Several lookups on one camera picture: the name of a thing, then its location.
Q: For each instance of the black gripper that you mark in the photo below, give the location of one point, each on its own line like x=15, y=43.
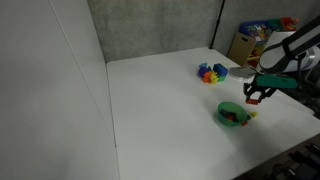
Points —
x=261, y=90

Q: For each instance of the green plastic bowl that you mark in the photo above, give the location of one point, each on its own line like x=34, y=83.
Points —
x=226, y=122

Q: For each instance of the yellow wooden cube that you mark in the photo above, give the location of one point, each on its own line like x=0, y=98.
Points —
x=254, y=114

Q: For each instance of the dark green wooden cube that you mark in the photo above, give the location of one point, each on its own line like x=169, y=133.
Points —
x=248, y=117

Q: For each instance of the red wooden cube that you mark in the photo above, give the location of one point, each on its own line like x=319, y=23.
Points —
x=244, y=123
x=230, y=117

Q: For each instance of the green toy block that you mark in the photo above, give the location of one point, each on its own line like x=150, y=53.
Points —
x=222, y=79

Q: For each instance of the big blue toy block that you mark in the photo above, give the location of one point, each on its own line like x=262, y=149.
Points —
x=220, y=69

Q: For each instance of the yellow toy piece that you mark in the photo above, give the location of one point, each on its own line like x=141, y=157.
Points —
x=214, y=78

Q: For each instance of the brown cardboard box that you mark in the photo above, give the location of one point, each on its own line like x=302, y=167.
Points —
x=238, y=46

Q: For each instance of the orange toy piece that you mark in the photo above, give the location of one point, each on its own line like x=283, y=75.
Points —
x=207, y=77

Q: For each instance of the purple toy piece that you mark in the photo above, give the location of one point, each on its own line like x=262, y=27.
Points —
x=202, y=71

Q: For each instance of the light blue toy piece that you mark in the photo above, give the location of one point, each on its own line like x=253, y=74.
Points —
x=202, y=65

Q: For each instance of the colourful toy box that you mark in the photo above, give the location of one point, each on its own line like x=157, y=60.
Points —
x=260, y=30

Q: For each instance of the black base board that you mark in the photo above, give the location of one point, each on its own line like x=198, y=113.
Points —
x=286, y=166

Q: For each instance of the black stand pole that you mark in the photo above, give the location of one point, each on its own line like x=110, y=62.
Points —
x=216, y=25

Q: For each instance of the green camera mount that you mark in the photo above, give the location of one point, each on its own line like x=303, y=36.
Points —
x=276, y=81

